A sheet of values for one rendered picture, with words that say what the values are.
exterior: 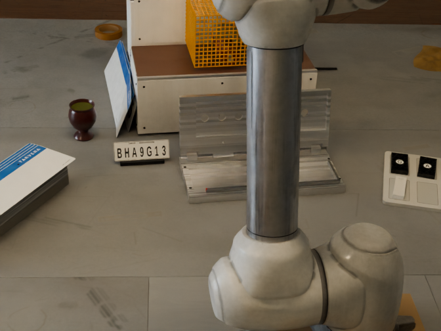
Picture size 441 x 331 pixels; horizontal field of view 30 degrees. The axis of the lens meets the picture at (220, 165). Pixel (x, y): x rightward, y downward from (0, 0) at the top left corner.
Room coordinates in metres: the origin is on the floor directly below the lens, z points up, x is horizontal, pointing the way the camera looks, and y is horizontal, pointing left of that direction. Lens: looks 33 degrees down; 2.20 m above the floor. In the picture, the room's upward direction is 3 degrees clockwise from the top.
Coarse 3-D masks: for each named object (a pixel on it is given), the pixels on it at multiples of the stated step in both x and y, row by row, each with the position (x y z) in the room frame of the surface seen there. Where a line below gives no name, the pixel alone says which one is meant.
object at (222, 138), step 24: (192, 96) 2.04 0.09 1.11; (216, 96) 2.04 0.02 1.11; (240, 96) 2.06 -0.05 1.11; (312, 96) 2.11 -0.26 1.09; (192, 120) 2.02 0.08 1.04; (216, 120) 2.04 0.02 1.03; (240, 120) 2.05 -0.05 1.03; (312, 120) 2.09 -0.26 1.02; (192, 144) 2.00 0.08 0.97; (216, 144) 2.02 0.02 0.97; (240, 144) 2.03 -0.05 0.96
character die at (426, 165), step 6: (420, 156) 2.08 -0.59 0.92; (420, 162) 2.05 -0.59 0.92; (426, 162) 2.05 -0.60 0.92; (432, 162) 2.05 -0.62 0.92; (420, 168) 2.02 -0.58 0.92; (426, 168) 2.02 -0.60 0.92; (432, 168) 2.02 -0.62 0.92; (420, 174) 1.99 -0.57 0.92; (426, 174) 1.98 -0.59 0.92; (432, 174) 1.99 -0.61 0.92
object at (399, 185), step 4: (396, 176) 1.97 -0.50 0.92; (396, 180) 1.94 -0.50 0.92; (400, 180) 1.95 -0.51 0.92; (404, 180) 1.95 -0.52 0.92; (396, 184) 1.92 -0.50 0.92; (400, 184) 1.93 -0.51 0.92; (404, 184) 1.93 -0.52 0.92; (396, 188) 1.90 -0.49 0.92; (400, 188) 1.91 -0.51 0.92; (404, 188) 1.90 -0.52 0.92; (396, 192) 1.88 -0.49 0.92; (400, 192) 1.89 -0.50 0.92; (404, 192) 1.88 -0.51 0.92; (392, 196) 1.87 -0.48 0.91; (396, 196) 1.87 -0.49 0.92; (400, 196) 1.87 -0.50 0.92
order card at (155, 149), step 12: (120, 144) 2.01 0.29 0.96; (132, 144) 2.02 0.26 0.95; (144, 144) 2.02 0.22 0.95; (156, 144) 2.03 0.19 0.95; (168, 144) 2.03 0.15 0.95; (120, 156) 2.00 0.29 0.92; (132, 156) 2.00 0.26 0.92; (144, 156) 2.01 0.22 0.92; (156, 156) 2.01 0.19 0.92; (168, 156) 2.02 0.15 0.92
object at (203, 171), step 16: (192, 160) 2.00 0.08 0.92; (208, 160) 2.00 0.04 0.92; (224, 160) 2.00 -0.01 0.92; (240, 160) 2.01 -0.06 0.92; (304, 160) 2.03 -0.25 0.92; (320, 160) 2.03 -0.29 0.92; (192, 176) 1.92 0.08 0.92; (208, 176) 1.92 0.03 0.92; (224, 176) 1.93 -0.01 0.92; (240, 176) 1.93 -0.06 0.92; (304, 176) 1.95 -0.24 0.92; (320, 176) 1.95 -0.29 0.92; (192, 192) 1.83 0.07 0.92; (208, 192) 1.84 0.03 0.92; (224, 192) 1.84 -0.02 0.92; (240, 192) 1.85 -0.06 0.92; (304, 192) 1.88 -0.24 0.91; (320, 192) 1.89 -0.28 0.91; (336, 192) 1.90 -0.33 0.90
